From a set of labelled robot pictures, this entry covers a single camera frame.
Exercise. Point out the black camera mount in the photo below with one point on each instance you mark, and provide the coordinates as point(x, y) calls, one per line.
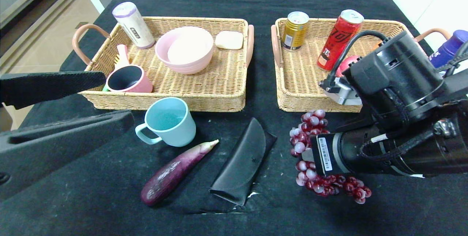
point(395, 82)

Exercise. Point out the white tube with lavender lid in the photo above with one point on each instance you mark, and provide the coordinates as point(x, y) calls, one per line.
point(133, 25)

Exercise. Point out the pink cup with black inside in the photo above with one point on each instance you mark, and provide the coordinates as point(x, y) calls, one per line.
point(144, 84)

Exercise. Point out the pink bowl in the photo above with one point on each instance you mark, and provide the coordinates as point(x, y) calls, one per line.
point(182, 69)

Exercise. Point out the purple eggplant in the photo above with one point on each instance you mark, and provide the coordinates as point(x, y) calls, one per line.
point(172, 175)

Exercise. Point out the black glasses case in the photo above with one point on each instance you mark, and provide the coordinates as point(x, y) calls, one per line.
point(241, 163)

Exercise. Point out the red grape bunch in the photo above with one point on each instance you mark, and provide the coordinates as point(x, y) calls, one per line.
point(314, 120)

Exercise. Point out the black tablecloth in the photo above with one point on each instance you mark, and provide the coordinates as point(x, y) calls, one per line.
point(402, 210)

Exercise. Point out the white bottle with blue cap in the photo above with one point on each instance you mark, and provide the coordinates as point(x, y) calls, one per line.
point(448, 47)

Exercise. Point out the white soap bar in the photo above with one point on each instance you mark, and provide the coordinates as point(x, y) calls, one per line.
point(229, 40)

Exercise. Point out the small green item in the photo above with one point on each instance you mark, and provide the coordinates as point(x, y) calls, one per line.
point(105, 88)

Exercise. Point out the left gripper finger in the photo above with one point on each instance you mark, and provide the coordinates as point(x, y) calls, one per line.
point(62, 148)
point(51, 87)

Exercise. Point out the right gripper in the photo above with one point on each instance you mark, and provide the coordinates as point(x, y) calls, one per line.
point(324, 154)

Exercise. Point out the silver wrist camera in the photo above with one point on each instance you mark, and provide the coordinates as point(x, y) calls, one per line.
point(343, 93)

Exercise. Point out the light blue mug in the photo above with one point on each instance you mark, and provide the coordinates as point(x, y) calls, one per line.
point(175, 133)

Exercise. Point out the pink peach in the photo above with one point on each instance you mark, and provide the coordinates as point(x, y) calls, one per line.
point(345, 66)

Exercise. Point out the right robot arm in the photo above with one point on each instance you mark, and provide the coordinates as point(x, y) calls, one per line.
point(402, 155)

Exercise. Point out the red drink can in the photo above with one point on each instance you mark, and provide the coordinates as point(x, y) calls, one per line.
point(336, 42)

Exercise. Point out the wicker basket holding tableware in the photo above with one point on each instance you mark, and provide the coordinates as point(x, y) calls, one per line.
point(219, 82)

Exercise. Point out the wicker basket holding food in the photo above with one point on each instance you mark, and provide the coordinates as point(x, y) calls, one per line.
point(303, 82)

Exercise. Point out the gold drink can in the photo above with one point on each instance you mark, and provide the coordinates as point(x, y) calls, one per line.
point(294, 32)

